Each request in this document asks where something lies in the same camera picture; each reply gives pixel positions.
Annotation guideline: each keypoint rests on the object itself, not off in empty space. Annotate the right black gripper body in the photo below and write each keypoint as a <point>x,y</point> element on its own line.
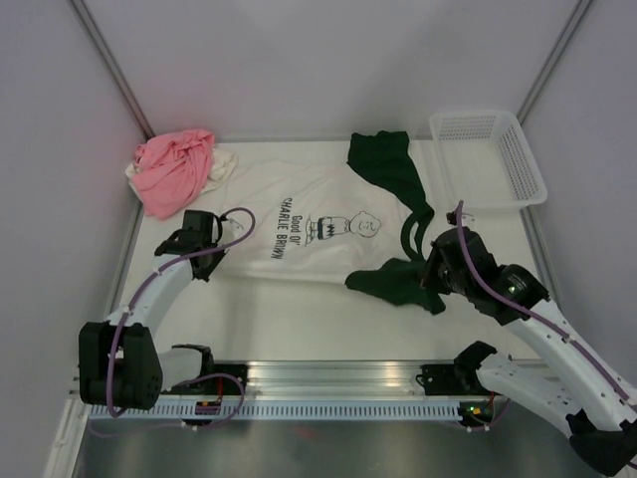
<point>438,278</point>

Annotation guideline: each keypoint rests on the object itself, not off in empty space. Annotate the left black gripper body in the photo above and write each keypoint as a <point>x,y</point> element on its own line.
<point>213,259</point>

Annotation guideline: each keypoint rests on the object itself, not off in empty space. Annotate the pink t-shirt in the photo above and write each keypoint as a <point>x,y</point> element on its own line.
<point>170,170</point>

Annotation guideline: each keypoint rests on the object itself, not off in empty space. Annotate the white and green t-shirt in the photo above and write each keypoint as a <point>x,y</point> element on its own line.
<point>360,223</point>

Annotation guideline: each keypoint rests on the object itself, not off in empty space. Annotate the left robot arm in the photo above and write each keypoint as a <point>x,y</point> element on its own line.
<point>120,367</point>

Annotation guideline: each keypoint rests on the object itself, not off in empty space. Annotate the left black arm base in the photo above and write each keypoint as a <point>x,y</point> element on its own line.
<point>222,380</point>

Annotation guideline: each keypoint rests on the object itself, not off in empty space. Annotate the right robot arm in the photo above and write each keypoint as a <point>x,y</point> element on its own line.
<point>591,404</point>

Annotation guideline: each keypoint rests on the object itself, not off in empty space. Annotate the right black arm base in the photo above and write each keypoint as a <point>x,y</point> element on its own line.
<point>445,379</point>

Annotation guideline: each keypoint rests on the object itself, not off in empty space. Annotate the cream white t-shirt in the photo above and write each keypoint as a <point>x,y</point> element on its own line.
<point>224,163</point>

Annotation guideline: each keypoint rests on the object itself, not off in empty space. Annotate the white plastic basket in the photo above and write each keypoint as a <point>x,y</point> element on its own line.
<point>486,161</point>

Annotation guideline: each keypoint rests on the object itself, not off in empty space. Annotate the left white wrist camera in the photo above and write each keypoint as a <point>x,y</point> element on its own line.
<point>232,229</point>

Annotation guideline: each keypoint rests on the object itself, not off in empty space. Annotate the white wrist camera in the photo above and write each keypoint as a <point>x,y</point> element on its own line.
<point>232,229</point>
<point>457,221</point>

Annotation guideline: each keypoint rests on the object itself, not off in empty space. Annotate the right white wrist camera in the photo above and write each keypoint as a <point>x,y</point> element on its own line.
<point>457,221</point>

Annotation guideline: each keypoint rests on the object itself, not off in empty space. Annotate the aluminium mounting rail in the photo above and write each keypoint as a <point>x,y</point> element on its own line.
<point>330,378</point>

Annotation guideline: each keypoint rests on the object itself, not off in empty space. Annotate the white slotted cable duct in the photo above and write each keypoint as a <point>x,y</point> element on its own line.
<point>383,410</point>

